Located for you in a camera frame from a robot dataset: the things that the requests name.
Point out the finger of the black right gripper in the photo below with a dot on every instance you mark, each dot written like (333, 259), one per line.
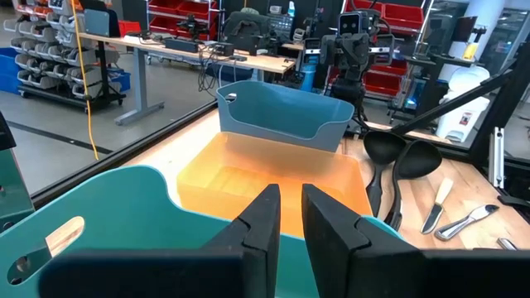
(361, 51)
(348, 51)

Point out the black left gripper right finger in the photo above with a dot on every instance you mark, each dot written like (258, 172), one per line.
(331, 248)

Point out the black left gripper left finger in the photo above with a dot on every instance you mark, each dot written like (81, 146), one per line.
(261, 232)

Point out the black plastic ladle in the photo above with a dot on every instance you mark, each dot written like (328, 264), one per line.
(383, 147)

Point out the black plastic serving spoon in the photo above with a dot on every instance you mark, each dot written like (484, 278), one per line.
(418, 159)

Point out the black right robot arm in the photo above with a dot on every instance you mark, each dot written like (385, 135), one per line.
(350, 91)

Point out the small black desktop robot arm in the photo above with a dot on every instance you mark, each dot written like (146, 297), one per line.
(192, 27)

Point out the blue spray bottle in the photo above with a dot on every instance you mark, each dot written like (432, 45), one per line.
(291, 9)

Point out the steel shelf with red bins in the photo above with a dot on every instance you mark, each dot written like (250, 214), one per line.
(403, 16)
(178, 10)

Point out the wooden desk with grey legs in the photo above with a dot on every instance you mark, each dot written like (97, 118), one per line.
(265, 62)

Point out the orange translucent plastic bin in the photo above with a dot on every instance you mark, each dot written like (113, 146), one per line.
(256, 165)

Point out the blue plastic bin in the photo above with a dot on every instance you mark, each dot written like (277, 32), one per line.
(281, 136)

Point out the yellow spray bottle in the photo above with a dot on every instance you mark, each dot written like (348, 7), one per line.
(470, 51)

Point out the white pedal trash can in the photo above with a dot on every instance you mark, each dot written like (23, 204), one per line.
(465, 107)

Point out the green plastic bin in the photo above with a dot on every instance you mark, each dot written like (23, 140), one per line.
(124, 207)

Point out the black power supply box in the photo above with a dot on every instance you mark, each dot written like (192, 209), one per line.
(181, 45)

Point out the red box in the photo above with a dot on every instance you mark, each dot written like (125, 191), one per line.
(129, 28)

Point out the small blue crate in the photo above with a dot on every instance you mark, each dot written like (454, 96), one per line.
(122, 80)

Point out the grey-blue panel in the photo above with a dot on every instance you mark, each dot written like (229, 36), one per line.
(96, 22)

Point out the rack of grey parts bins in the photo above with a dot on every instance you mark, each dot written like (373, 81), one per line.
(49, 54)

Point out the large blue crate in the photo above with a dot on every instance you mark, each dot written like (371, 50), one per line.
(8, 70)

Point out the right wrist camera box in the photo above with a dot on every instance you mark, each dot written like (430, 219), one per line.
(352, 24)

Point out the silver aluminium bracket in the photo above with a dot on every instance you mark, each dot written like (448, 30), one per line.
(496, 157)

